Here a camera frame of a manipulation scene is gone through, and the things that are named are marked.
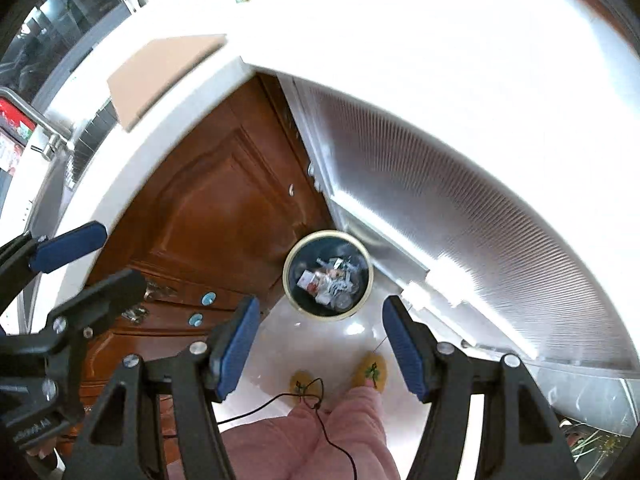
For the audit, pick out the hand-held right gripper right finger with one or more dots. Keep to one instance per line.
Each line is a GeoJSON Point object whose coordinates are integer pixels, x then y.
{"type": "Point", "coordinates": [404, 350]}

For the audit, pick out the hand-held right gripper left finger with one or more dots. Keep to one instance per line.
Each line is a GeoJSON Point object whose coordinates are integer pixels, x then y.
{"type": "Point", "coordinates": [237, 347]}

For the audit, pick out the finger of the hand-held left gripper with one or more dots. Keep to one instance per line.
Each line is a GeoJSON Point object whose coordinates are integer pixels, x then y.
{"type": "Point", "coordinates": [70, 247]}
{"type": "Point", "coordinates": [107, 292]}

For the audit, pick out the round waste bin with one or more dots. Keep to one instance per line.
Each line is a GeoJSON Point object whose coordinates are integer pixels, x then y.
{"type": "Point", "coordinates": [300, 305]}

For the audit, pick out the pile of discarded packaging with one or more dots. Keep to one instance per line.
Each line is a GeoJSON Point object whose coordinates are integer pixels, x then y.
{"type": "Point", "coordinates": [327, 280]}

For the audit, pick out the yellow slipper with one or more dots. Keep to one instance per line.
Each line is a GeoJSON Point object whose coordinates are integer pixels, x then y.
{"type": "Point", "coordinates": [302, 385]}
{"type": "Point", "coordinates": [372, 370]}

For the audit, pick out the blue drawer knob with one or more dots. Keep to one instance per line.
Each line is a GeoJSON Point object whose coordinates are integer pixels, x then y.
{"type": "Point", "coordinates": [195, 319]}
{"type": "Point", "coordinates": [208, 298]}

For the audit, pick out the wooden drawer front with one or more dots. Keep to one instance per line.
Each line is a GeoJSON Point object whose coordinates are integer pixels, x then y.
{"type": "Point", "coordinates": [165, 325]}

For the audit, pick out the pink pants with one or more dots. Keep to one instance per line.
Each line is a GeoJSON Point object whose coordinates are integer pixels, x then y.
{"type": "Point", "coordinates": [320, 440]}

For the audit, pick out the red packet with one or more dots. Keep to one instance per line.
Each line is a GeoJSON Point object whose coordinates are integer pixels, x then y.
{"type": "Point", "coordinates": [14, 130]}

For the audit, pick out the ribbed metal panel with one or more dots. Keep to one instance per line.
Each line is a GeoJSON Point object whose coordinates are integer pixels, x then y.
{"type": "Point", "coordinates": [450, 220]}

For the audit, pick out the wooden cabinet door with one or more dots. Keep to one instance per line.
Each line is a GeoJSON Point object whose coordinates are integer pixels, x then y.
{"type": "Point", "coordinates": [225, 185]}

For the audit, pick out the brown cardboard sheet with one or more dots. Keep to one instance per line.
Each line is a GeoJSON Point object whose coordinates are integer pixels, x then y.
{"type": "Point", "coordinates": [160, 77]}

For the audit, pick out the green plant stems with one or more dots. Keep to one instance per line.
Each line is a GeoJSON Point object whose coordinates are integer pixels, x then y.
{"type": "Point", "coordinates": [595, 447]}

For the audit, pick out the dark window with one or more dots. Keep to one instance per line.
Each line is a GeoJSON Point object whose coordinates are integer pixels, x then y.
{"type": "Point", "coordinates": [55, 20]}

